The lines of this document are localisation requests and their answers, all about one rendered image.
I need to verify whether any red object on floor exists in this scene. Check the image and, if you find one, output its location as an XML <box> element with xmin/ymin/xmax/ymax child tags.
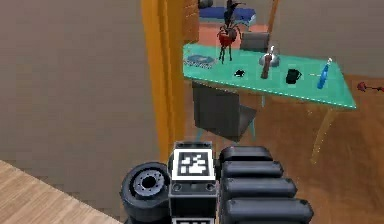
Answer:
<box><xmin>356</xmin><ymin>81</ymin><xmax>384</xmax><ymax>93</ymax></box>

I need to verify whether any blue plate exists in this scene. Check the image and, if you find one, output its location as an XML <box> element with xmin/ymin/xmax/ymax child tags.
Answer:
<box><xmin>185</xmin><ymin>53</ymin><xmax>218</xmax><ymax>69</ymax></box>

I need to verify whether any blue spray bottle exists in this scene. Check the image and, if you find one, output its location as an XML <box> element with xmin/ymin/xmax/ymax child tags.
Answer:
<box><xmin>316</xmin><ymin>57</ymin><xmax>334</xmax><ymax>90</ymax></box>

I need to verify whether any teal table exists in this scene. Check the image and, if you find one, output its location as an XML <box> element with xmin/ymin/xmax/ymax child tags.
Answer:
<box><xmin>182</xmin><ymin>43</ymin><xmax>358</xmax><ymax>166</ymax></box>

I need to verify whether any black mug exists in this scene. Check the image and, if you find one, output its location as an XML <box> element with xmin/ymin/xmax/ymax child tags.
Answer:
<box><xmin>285</xmin><ymin>68</ymin><xmax>303</xmax><ymax>85</ymax></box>

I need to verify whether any orange door frame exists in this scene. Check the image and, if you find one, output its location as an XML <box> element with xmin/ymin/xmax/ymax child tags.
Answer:
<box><xmin>140</xmin><ymin>0</ymin><xmax>200</xmax><ymax>164</ymax></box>

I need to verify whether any brown pepper mill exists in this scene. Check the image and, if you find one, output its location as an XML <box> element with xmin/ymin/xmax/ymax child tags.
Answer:
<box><xmin>260</xmin><ymin>53</ymin><xmax>274</xmax><ymax>80</ymax></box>

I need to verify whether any silver kettle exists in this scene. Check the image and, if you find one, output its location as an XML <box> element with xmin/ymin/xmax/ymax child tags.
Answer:
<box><xmin>259</xmin><ymin>45</ymin><xmax>281</xmax><ymax>68</ymax></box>

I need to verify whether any blue bed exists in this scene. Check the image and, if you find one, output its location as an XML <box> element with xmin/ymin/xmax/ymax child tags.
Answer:
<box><xmin>198</xmin><ymin>5</ymin><xmax>258</xmax><ymax>27</ymax></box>

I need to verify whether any grey chair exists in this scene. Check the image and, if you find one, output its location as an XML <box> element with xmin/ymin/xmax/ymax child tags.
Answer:
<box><xmin>240</xmin><ymin>31</ymin><xmax>271</xmax><ymax>54</ymax></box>
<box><xmin>191</xmin><ymin>81</ymin><xmax>258</xmax><ymax>142</ymax></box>

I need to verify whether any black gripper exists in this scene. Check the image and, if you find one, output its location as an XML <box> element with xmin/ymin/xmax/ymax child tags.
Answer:
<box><xmin>120</xmin><ymin>161</ymin><xmax>172</xmax><ymax>224</ymax></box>

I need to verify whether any red pot house plant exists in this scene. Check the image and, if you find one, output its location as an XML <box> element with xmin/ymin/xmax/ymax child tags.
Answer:
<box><xmin>216</xmin><ymin>0</ymin><xmax>248</xmax><ymax>65</ymax></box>

